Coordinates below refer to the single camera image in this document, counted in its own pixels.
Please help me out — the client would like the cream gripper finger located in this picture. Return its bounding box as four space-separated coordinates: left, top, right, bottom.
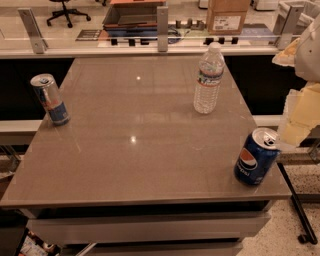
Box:
278 82 320 147
272 38 300 67

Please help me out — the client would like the middle metal glass bracket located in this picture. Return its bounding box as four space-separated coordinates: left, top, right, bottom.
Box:
157 6 168 52

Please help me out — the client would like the cardboard box with label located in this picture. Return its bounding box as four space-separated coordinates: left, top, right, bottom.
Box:
206 0 251 35

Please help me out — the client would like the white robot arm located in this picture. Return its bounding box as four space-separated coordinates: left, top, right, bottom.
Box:
272 16 320 151

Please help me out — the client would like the silver blue redbull can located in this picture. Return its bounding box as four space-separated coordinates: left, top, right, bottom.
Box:
30 73 70 126

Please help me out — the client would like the black office chair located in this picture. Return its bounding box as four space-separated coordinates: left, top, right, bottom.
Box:
46 0 91 28

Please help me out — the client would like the left metal glass bracket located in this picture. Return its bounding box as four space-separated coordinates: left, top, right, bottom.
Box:
18 8 47 54

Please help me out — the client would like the grey drawer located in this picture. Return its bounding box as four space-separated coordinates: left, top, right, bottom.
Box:
27 212 270 245
62 242 243 256

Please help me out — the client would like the black wheeled stand leg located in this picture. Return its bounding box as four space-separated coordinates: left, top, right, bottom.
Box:
277 163 318 245

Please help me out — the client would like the grey open tray box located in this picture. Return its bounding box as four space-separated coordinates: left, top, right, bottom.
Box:
103 0 166 28

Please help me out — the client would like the clear plastic water bottle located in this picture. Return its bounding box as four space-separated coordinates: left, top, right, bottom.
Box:
193 42 225 114

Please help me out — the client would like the upper grey drawer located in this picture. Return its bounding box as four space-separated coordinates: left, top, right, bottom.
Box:
27 212 270 245

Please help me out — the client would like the metal glass bracket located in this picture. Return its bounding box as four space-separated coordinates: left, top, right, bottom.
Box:
157 6 168 52
18 8 47 54
273 5 304 50

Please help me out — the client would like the blue pepsi can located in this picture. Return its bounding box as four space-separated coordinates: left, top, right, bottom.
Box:
234 128 280 185

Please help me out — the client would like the right metal glass bracket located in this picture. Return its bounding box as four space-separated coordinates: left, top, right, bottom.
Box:
273 5 304 50

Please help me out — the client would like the lower grey drawer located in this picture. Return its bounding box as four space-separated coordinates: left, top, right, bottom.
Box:
62 242 243 256

